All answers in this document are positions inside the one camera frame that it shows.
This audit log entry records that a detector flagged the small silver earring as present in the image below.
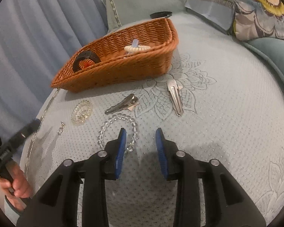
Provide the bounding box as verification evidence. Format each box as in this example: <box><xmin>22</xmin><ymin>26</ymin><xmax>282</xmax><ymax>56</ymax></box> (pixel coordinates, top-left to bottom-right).
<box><xmin>57</xmin><ymin>121</ymin><xmax>66</xmax><ymax>135</ymax></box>

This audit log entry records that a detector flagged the clear bead bracelet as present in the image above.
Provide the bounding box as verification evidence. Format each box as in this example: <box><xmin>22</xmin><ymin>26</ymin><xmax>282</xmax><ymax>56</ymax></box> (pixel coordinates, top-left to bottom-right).
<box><xmin>96</xmin><ymin>113</ymin><xmax>138</xmax><ymax>158</ymax></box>

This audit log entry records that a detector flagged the silver snap hair clip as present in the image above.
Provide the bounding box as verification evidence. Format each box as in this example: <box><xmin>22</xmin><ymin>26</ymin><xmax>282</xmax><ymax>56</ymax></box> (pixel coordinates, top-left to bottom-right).
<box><xmin>167</xmin><ymin>79</ymin><xmax>184</xmax><ymax>116</ymax></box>

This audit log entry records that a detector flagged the dark metal alligator clip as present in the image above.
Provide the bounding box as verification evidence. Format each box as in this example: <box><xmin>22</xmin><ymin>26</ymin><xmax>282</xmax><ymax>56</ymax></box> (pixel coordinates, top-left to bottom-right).
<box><xmin>105</xmin><ymin>93</ymin><xmax>138</xmax><ymax>115</ymax></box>

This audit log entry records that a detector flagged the black watch band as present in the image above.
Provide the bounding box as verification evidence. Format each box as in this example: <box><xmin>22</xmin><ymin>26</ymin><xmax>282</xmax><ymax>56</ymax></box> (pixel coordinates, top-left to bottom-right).
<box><xmin>72</xmin><ymin>50</ymin><xmax>101</xmax><ymax>73</ymax></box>

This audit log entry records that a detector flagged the cream spiral hair tie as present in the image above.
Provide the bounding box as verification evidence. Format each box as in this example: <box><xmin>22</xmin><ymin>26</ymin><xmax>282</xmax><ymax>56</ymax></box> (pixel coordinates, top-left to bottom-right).
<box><xmin>123</xmin><ymin>44</ymin><xmax>152</xmax><ymax>54</ymax></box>

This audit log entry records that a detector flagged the red hair clip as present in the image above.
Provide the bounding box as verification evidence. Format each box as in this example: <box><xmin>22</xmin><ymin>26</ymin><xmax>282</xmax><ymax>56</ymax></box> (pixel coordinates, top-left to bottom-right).
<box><xmin>82</xmin><ymin>62</ymin><xmax>93</xmax><ymax>69</ymax></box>

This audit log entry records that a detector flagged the left hand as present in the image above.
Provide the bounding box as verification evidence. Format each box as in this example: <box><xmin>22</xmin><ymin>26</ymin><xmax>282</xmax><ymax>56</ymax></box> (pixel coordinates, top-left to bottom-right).
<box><xmin>0</xmin><ymin>162</ymin><xmax>33</xmax><ymax>212</ymax></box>

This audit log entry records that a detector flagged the blue curtain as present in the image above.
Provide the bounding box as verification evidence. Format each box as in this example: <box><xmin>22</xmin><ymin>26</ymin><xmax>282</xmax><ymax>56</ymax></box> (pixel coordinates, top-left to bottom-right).
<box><xmin>0</xmin><ymin>0</ymin><xmax>107</xmax><ymax>140</ymax></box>

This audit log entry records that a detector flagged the teal cushion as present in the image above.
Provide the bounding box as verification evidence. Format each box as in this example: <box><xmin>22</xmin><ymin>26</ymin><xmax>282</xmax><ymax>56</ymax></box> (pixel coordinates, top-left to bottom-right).
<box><xmin>242</xmin><ymin>37</ymin><xmax>284</xmax><ymax>82</ymax></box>

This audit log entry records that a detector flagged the orange wicker basket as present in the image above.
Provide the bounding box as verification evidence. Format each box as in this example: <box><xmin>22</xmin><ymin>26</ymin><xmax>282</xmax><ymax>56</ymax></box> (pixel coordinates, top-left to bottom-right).
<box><xmin>51</xmin><ymin>18</ymin><xmax>179</xmax><ymax>93</ymax></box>

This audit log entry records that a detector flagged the large floral pillow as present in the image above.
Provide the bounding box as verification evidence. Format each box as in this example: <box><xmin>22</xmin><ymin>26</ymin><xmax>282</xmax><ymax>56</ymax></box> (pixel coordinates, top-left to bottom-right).
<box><xmin>233</xmin><ymin>0</ymin><xmax>284</xmax><ymax>41</ymax></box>

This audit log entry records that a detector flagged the striped blue folded blanket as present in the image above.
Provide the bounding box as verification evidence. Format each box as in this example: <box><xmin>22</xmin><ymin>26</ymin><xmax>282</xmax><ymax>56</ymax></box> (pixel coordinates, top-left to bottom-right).
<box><xmin>185</xmin><ymin>0</ymin><xmax>234</xmax><ymax>34</ymax></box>

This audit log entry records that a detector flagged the teal sofa armrest cover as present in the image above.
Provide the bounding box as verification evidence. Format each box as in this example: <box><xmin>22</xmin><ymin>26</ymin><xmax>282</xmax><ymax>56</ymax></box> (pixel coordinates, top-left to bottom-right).
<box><xmin>103</xmin><ymin>0</ymin><xmax>186</xmax><ymax>31</ymax></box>

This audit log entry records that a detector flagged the black strap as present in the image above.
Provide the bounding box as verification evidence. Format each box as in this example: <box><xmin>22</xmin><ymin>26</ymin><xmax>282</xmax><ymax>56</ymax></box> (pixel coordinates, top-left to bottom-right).
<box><xmin>149</xmin><ymin>11</ymin><xmax>173</xmax><ymax>20</ymax></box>

